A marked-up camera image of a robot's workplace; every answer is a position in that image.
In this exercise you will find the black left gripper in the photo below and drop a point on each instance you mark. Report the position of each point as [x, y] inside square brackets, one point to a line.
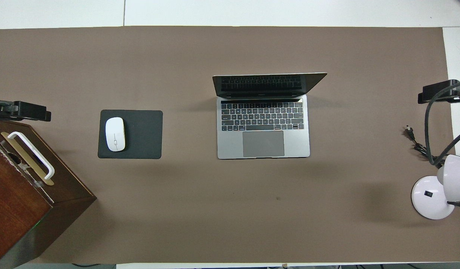
[3, 110]

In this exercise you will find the silver laptop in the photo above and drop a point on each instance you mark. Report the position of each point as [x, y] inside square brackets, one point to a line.
[263, 144]

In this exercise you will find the white computer mouse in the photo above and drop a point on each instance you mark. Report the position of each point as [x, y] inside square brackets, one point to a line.
[115, 134]

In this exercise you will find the dark brown wooden box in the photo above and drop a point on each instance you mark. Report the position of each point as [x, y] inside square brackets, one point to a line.
[24, 209]

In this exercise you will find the white desk lamp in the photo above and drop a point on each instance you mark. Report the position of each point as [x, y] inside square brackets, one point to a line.
[430, 198]

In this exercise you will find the black mouse pad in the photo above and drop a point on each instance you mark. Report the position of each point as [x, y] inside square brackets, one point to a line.
[144, 134]

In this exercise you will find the brown paper table mat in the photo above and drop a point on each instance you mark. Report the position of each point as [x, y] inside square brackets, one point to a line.
[230, 209]

